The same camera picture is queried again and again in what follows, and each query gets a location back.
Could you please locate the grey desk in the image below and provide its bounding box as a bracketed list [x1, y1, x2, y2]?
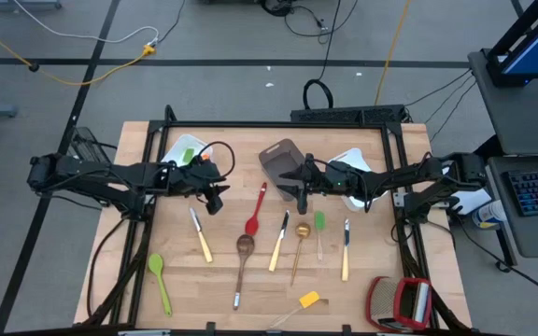
[467, 49, 538, 259]

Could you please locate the green silicone spoon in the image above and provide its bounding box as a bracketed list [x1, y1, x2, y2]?
[147, 253, 174, 318]

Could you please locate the yellow spatula clear handle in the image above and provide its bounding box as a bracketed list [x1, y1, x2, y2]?
[268, 290, 321, 329]

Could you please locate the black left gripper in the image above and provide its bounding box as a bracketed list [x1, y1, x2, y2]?
[168, 161, 232, 216]

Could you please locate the white plastic bin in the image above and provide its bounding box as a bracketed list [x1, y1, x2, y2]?
[327, 147, 385, 212]
[160, 133, 215, 175]

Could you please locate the black table side cable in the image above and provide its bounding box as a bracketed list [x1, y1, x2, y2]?
[85, 217, 128, 318]

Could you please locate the red box grater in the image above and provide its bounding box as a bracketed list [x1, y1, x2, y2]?
[365, 275, 434, 334]

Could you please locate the brown wooden spoon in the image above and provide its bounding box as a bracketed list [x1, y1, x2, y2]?
[232, 234, 256, 312]

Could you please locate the black aluminium table frame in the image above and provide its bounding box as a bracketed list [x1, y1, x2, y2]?
[75, 105, 474, 336]

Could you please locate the black hanging coiled cable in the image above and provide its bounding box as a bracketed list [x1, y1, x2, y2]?
[302, 0, 343, 111]

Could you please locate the yellow hanging cable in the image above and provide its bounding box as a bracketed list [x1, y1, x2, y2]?
[373, 0, 413, 106]

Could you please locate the black desk cable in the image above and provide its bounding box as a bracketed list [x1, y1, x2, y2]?
[403, 68, 478, 144]

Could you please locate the black floor cable bundle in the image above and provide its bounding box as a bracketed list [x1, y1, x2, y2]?
[259, 0, 360, 47]

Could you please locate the yellow floor cable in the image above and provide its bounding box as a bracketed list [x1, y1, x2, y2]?
[0, 13, 157, 88]

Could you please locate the white paper sheet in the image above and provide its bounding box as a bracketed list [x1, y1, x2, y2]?
[449, 189, 493, 217]

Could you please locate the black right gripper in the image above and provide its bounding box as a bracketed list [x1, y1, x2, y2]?
[276, 154, 371, 216]

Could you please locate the grey plastic bin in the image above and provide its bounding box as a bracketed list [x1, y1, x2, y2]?
[258, 137, 307, 203]

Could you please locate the white floor cable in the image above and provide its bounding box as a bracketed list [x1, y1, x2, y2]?
[11, 0, 161, 47]

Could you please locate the light wooden spoon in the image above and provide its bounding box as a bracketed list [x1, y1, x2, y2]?
[290, 222, 313, 287]

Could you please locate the yellow sponge block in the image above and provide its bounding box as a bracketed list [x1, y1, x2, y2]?
[188, 206, 215, 264]

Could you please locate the red silicone spoon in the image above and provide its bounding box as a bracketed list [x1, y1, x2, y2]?
[244, 181, 269, 237]

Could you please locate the black perforated box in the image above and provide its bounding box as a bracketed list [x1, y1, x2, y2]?
[290, 104, 408, 125]

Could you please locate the white labelled bottle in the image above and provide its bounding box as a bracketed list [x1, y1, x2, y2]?
[471, 199, 509, 231]

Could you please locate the black left camera cable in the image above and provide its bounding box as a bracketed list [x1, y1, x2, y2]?
[192, 141, 236, 183]

